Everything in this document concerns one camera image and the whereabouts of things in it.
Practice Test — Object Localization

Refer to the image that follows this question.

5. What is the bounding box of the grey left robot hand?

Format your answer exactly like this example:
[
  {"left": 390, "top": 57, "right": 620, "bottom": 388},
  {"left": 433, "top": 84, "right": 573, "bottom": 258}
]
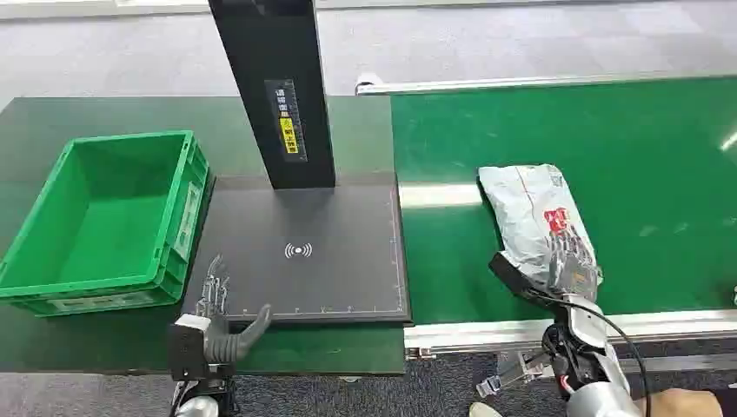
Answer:
[{"left": 194, "top": 254, "right": 273, "bottom": 365}]

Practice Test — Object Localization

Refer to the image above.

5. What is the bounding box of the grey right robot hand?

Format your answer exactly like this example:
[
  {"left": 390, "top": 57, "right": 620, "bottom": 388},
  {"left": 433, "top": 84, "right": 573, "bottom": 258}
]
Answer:
[{"left": 545, "top": 225, "right": 601, "bottom": 302}]

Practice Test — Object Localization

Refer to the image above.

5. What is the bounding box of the grey plastic parcel bag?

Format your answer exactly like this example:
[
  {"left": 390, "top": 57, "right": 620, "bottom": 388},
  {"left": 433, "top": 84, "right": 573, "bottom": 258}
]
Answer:
[{"left": 478, "top": 163, "right": 604, "bottom": 302}]

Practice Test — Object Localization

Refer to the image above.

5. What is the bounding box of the green conveyor belt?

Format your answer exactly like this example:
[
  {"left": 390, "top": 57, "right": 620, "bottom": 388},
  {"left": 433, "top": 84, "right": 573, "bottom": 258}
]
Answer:
[{"left": 355, "top": 71, "right": 737, "bottom": 376}]

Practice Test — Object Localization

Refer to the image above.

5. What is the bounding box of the pale crate label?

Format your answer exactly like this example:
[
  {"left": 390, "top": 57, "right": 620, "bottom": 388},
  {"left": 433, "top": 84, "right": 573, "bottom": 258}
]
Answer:
[{"left": 172, "top": 181, "right": 203, "bottom": 261}]

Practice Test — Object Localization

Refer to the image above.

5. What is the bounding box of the green plastic crate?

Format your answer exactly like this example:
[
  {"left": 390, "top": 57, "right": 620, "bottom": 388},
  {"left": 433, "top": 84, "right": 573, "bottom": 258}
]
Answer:
[{"left": 0, "top": 130, "right": 210, "bottom": 318}]

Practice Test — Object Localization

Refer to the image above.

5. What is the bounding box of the yellow black warning label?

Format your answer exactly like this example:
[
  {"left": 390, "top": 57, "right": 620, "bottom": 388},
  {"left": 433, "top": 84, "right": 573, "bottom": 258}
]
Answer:
[{"left": 279, "top": 116, "right": 299, "bottom": 155}]

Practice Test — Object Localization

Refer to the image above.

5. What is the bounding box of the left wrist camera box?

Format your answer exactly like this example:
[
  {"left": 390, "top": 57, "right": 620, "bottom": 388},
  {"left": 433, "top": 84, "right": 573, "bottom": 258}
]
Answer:
[{"left": 168, "top": 313, "right": 212, "bottom": 382}]

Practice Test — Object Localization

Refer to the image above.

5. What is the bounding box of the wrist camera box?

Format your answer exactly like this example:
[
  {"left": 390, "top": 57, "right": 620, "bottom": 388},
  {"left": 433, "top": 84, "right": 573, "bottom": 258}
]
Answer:
[
  {"left": 168, "top": 313, "right": 212, "bottom": 382},
  {"left": 488, "top": 251, "right": 548, "bottom": 301}
]

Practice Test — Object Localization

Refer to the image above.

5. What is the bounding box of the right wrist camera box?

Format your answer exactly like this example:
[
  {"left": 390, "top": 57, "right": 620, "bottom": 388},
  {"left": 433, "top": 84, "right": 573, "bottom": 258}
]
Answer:
[{"left": 488, "top": 251, "right": 548, "bottom": 301}]

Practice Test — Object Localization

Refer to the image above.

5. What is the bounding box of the black scanner base plate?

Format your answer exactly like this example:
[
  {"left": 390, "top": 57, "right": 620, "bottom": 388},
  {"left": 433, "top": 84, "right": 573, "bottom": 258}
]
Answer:
[{"left": 180, "top": 175, "right": 412, "bottom": 325}]

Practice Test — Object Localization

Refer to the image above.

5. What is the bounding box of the metal conveyor bracket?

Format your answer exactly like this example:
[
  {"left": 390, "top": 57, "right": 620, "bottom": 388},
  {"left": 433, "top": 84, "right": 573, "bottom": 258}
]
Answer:
[{"left": 475, "top": 351, "right": 557, "bottom": 399}]

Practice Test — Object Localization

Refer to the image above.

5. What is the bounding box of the black scanner post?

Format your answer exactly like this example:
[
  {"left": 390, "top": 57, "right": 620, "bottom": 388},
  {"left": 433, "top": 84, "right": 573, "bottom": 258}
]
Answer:
[{"left": 208, "top": 0, "right": 337, "bottom": 190}]

